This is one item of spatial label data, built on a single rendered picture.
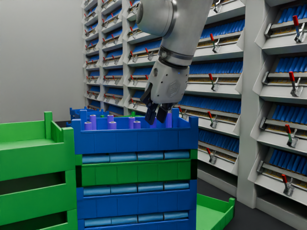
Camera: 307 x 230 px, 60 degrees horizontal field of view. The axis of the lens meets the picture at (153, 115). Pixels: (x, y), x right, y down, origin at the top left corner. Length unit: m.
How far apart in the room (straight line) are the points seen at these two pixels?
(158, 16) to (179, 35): 0.06
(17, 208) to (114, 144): 0.23
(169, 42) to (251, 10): 0.69
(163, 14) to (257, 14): 0.70
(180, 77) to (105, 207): 0.36
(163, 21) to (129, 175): 0.36
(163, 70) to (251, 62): 0.66
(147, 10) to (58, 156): 0.33
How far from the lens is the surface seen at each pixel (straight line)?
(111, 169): 0.65
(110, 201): 0.68
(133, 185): 0.68
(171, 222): 0.73
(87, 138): 0.63
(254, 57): 1.21
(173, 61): 0.62
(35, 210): 0.56
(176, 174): 0.68
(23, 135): 0.82
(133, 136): 0.63
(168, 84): 0.64
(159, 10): 0.58
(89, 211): 0.69
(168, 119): 0.80
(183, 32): 0.60
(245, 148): 1.27
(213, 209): 1.26
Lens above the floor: 0.57
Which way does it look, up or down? 8 degrees down
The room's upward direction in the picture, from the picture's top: straight up
